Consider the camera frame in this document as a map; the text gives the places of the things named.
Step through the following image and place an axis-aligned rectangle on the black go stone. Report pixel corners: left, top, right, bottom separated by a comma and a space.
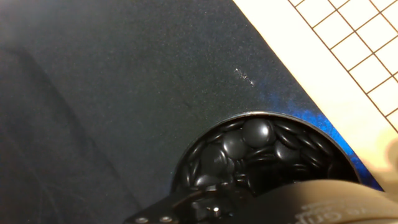
274, 139, 301, 162
242, 118, 276, 147
221, 130, 249, 159

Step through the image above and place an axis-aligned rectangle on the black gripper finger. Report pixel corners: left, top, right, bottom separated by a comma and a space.
124, 182, 254, 224

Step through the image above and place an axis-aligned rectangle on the blue and black landscape mat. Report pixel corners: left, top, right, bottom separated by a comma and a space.
0, 0, 385, 224

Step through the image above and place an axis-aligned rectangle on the tan go board with grid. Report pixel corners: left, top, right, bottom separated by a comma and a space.
232, 0, 398, 200

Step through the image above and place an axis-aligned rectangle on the black round stone bowl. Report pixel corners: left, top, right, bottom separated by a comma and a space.
170, 111, 361, 200

